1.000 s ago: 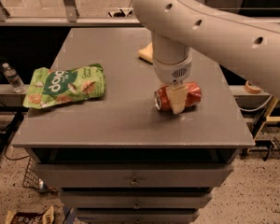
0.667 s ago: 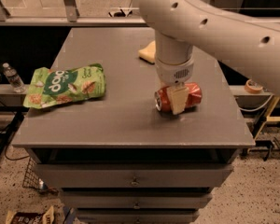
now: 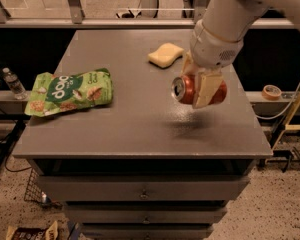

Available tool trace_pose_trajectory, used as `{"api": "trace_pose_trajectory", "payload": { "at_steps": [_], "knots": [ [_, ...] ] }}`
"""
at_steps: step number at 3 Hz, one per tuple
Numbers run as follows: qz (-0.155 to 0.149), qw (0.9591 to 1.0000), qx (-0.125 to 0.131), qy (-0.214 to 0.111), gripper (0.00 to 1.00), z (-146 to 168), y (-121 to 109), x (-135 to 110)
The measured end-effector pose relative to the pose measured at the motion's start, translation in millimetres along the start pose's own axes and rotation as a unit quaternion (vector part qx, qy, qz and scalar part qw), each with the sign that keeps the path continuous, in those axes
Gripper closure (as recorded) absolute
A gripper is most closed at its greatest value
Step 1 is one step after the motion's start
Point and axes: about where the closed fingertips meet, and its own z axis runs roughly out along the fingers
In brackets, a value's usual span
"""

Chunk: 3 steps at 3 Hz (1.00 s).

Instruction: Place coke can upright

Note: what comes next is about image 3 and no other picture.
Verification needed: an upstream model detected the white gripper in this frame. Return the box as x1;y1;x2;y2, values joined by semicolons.
181;20;243;109

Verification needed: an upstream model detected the red coke can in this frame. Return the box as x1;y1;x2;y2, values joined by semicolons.
171;75;227;106

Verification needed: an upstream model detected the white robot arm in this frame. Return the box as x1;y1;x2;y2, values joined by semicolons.
172;0;300;109

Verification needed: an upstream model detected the yellow sponge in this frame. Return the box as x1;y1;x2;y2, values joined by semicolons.
148;43;184;68

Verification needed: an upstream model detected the roll of tape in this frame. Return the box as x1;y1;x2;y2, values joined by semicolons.
262;85;282;101

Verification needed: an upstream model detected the grey drawer cabinet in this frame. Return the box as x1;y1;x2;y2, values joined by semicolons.
12;29;274;240

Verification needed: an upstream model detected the green snack bag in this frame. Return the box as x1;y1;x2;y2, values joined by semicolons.
25;68;113;117

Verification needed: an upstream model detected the top grey drawer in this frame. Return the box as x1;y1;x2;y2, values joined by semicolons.
37;175;249;202

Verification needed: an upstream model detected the grey drawer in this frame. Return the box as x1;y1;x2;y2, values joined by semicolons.
81;224;213;240
37;175;249;202
64;202;227;224

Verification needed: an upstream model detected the middle grey drawer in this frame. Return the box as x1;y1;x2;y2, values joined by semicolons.
64;202;227;224

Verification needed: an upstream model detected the clear plastic water bottle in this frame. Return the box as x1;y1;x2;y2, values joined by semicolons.
2;68;27;100

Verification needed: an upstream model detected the bottom grey drawer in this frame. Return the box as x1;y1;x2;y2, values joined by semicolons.
81;224;213;240

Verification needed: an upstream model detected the brown snack bag on floor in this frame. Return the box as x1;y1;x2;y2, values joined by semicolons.
6;221;58;240

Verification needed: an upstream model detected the wire basket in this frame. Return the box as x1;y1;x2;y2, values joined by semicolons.
24;170;51;205

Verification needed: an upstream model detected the metal railing frame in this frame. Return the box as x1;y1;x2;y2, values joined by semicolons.
0;0;300;29

